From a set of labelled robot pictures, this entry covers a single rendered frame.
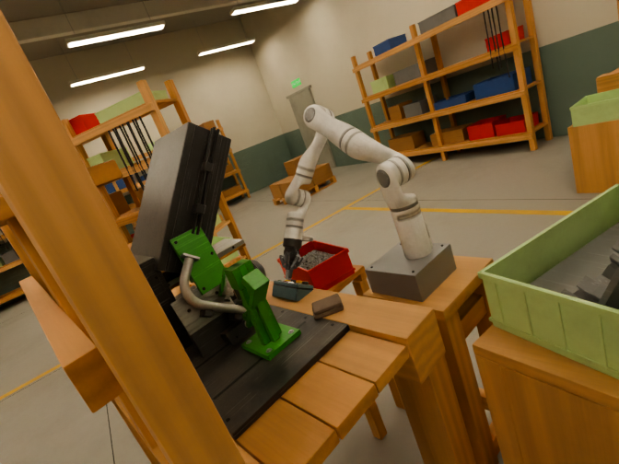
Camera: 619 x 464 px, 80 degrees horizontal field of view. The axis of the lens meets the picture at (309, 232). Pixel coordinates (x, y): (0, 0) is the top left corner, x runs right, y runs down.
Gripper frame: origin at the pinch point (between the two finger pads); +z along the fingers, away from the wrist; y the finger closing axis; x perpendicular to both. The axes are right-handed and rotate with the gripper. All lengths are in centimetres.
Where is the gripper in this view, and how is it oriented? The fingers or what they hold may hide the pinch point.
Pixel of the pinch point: (288, 274)
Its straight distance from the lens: 146.4
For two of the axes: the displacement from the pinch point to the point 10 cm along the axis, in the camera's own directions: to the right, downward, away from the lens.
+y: 6.5, 0.0, -7.6
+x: 7.5, 1.5, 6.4
